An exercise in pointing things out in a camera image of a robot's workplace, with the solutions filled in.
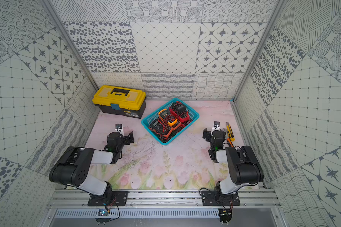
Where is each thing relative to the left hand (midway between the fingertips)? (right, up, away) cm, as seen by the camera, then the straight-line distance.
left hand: (124, 131), depth 94 cm
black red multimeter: (+24, +4, -4) cm, 24 cm away
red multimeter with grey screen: (+40, +9, +4) cm, 41 cm away
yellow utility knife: (+74, -2, +6) cm, 75 cm away
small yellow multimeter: (+28, +11, +1) cm, 30 cm away
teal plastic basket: (+48, +10, +7) cm, 50 cm away
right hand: (+61, 0, +1) cm, 61 cm away
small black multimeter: (+38, +16, +4) cm, 41 cm away
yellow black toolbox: (+2, +20, +2) cm, 21 cm away
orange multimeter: (+32, -2, -1) cm, 32 cm away
